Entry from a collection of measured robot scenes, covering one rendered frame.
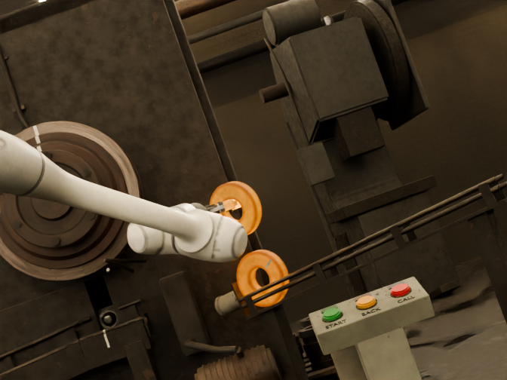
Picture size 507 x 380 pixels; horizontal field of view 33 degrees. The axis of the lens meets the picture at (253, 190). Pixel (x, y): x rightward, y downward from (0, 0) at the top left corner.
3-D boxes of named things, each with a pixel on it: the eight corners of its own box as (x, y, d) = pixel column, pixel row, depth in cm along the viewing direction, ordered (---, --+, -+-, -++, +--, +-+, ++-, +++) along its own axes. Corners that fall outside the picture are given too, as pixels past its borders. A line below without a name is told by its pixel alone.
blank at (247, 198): (207, 194, 239) (200, 197, 236) (247, 171, 231) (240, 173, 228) (231, 243, 238) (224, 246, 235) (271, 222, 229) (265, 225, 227)
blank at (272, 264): (273, 315, 234) (266, 318, 231) (234, 280, 240) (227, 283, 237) (299, 273, 227) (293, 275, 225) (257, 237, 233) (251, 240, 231)
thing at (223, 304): (231, 314, 244) (223, 294, 245) (254, 303, 239) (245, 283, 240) (219, 319, 239) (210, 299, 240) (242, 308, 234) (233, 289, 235)
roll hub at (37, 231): (26, 262, 242) (-5, 170, 244) (118, 228, 243) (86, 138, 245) (19, 262, 237) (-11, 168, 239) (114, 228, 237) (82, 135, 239)
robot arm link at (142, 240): (159, 242, 215) (201, 249, 208) (118, 257, 202) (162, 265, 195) (158, 201, 213) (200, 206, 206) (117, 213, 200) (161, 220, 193)
